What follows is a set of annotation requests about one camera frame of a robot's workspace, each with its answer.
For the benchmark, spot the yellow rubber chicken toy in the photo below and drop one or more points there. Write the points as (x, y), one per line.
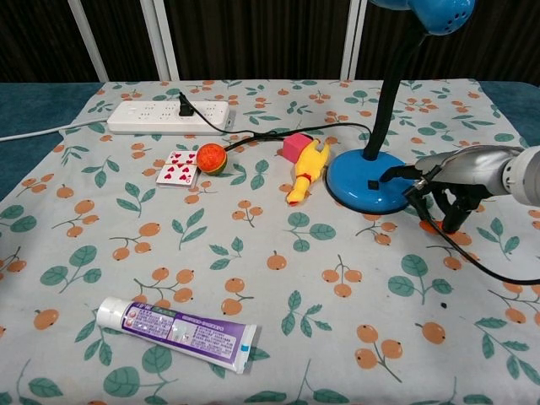
(310, 165)

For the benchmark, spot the white metal frame post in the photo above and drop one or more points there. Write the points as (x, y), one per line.
(162, 42)
(88, 42)
(353, 42)

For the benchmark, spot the purple white toothpaste tube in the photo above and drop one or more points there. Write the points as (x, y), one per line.
(177, 333)

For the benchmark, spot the floral fruit print tablecloth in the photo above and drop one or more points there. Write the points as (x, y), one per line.
(270, 244)

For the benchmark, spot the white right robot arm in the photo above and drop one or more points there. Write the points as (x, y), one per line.
(525, 177)

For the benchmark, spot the blue desk lamp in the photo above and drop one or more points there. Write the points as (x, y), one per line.
(354, 177)

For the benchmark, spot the white power strip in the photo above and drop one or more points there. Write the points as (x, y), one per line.
(139, 119)

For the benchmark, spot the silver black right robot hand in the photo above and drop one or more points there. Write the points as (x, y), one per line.
(472, 169)

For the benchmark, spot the dark brown curtain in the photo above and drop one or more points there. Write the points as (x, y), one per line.
(261, 38)

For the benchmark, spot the deck of playing cards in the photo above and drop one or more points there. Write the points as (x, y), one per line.
(175, 173)

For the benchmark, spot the pink foam cube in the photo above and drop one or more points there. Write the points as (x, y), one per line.
(293, 146)

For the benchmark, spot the orange felt ball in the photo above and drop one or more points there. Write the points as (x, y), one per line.
(211, 158)

